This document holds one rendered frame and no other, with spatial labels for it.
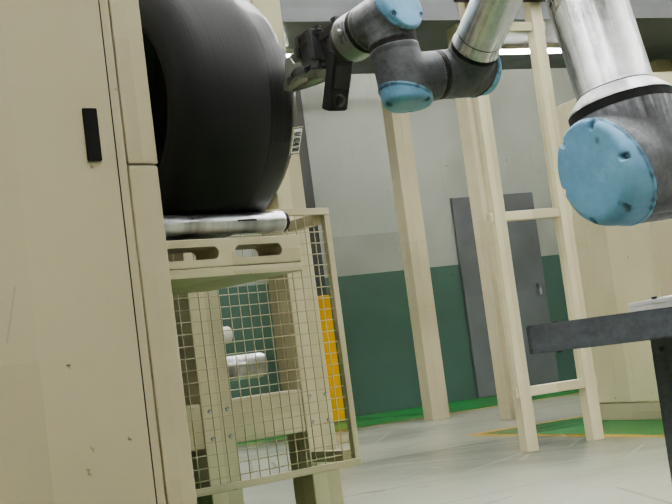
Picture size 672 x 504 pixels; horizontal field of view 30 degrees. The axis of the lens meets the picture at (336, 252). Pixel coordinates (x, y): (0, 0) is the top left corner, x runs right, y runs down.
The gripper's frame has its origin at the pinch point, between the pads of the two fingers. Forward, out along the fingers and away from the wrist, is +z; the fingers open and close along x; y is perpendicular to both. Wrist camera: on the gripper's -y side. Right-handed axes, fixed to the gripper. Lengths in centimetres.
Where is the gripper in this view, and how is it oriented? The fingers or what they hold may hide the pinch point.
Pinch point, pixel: (290, 90)
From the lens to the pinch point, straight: 252.9
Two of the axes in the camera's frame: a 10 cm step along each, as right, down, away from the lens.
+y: -2.0, -9.6, 1.8
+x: -7.8, 0.5, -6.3
